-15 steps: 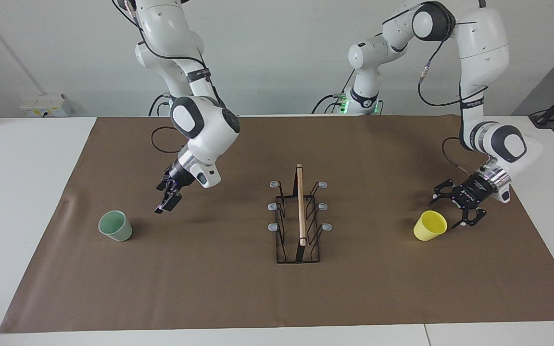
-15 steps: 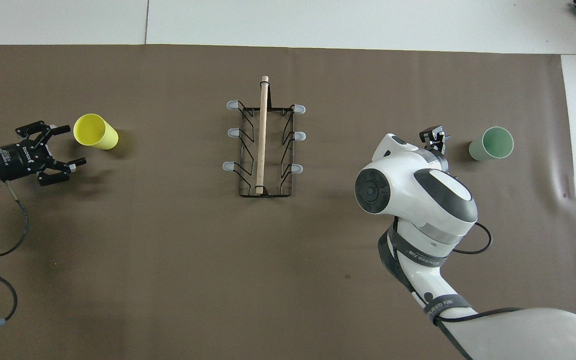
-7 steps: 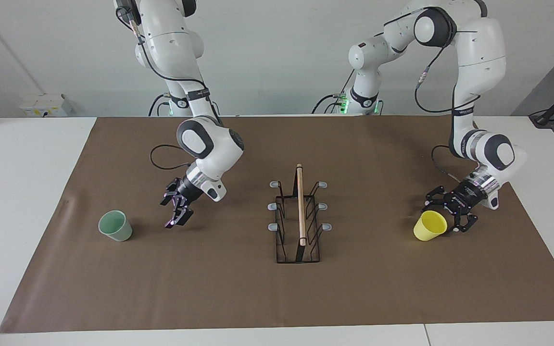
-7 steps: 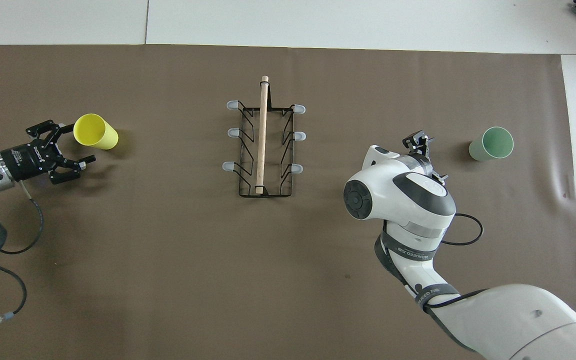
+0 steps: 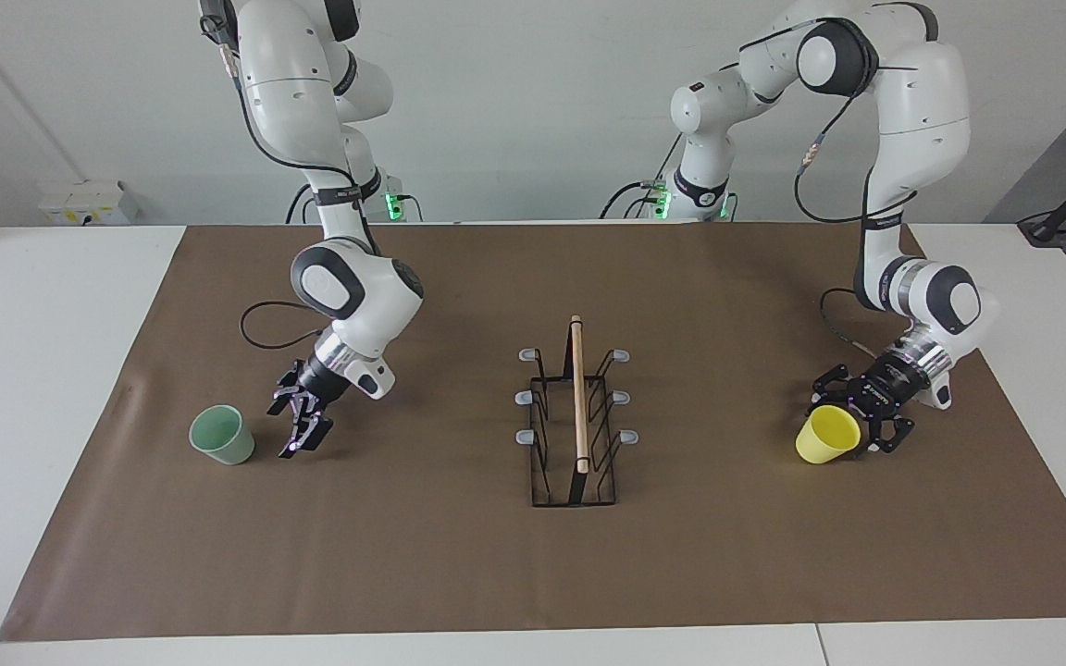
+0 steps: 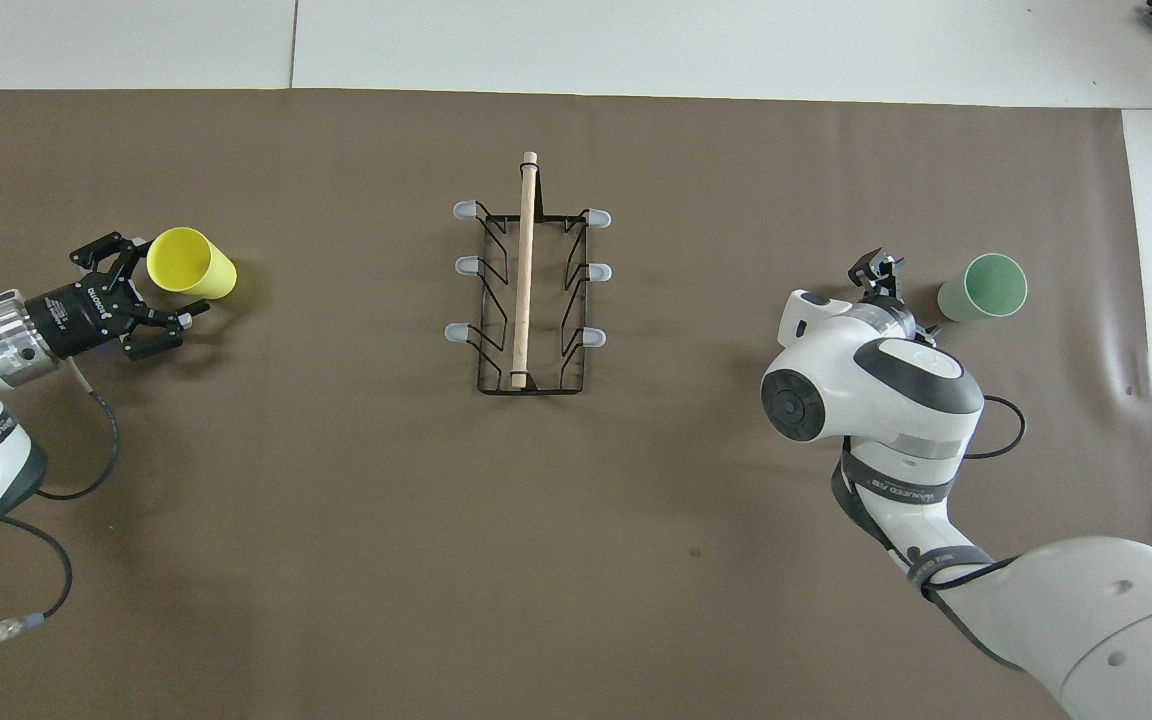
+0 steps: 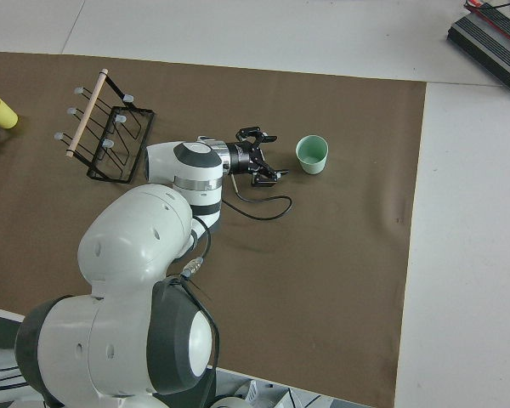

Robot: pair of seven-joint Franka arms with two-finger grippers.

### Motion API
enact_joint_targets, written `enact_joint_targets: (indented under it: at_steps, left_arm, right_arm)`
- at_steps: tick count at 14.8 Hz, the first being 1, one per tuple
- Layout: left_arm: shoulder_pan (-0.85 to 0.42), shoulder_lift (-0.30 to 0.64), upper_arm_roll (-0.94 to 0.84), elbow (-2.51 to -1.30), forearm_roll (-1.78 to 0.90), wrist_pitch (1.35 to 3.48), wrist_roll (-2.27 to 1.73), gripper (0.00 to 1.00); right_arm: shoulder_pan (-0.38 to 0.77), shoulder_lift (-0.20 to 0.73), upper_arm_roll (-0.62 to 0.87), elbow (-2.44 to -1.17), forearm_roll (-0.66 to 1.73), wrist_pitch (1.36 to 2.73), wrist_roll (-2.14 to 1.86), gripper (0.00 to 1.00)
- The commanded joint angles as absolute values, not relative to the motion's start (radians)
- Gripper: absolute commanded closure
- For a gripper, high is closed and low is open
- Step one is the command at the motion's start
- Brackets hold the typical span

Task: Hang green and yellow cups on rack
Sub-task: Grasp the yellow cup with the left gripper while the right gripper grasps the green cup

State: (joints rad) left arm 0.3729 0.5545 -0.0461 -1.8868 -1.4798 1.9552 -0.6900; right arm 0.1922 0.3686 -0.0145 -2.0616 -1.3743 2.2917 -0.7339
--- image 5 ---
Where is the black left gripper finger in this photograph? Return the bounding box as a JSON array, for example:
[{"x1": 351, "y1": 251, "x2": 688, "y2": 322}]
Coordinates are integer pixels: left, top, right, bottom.
[
  {"x1": 808, "y1": 364, "x2": 859, "y2": 415},
  {"x1": 859, "y1": 409, "x2": 916, "y2": 454}
]

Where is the brown paper table mat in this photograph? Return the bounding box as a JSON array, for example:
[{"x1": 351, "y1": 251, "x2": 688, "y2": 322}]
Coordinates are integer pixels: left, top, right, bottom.
[{"x1": 0, "y1": 220, "x2": 1066, "y2": 643}]

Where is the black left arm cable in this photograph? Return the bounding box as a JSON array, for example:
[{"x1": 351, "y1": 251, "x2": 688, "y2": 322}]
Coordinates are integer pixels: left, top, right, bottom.
[{"x1": 792, "y1": 92, "x2": 921, "y2": 358}]

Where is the black wire cup rack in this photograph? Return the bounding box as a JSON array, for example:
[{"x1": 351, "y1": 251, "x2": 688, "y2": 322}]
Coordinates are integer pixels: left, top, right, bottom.
[{"x1": 514, "y1": 314, "x2": 640, "y2": 508}]

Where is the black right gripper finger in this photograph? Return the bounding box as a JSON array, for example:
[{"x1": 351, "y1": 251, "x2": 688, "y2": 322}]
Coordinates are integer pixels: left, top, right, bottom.
[
  {"x1": 266, "y1": 362, "x2": 305, "y2": 416},
  {"x1": 279, "y1": 399, "x2": 336, "y2": 460}
]

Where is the light green plastic cup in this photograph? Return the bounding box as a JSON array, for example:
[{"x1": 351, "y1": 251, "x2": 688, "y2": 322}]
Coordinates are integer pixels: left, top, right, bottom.
[{"x1": 189, "y1": 405, "x2": 255, "y2": 466}]

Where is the white power strip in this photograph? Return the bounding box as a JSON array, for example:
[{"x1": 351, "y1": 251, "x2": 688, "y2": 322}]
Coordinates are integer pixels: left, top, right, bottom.
[{"x1": 38, "y1": 179, "x2": 139, "y2": 226}]

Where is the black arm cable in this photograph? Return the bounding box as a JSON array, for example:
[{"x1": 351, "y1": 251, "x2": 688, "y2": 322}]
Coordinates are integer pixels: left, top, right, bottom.
[
  {"x1": 792, "y1": 92, "x2": 921, "y2": 358},
  {"x1": 203, "y1": 14, "x2": 378, "y2": 351}
]

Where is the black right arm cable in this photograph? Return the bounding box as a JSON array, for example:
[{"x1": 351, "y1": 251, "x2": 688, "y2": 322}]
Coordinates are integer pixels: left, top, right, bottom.
[{"x1": 203, "y1": 14, "x2": 378, "y2": 351}]

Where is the yellow plastic cup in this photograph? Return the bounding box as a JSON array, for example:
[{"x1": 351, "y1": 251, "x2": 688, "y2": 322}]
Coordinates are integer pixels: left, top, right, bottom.
[{"x1": 795, "y1": 404, "x2": 861, "y2": 464}]

